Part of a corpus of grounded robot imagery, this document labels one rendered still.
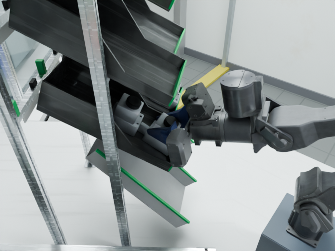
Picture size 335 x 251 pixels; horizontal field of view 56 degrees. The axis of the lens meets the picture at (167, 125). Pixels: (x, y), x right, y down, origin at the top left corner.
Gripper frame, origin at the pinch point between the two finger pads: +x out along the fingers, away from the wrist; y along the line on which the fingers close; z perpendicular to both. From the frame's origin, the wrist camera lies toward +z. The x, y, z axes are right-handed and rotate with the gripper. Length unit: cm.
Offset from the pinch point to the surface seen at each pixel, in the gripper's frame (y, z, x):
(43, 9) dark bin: 10.6, 26.5, 9.6
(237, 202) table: -20.4, -41.1, -6.3
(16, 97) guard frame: -37, -12, 87
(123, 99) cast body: 1.5, 6.8, 7.2
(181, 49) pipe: -269, -75, 105
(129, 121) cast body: 3.1, 2.7, 6.3
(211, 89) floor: -214, -98, 60
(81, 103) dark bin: 8.9, 10.0, 11.0
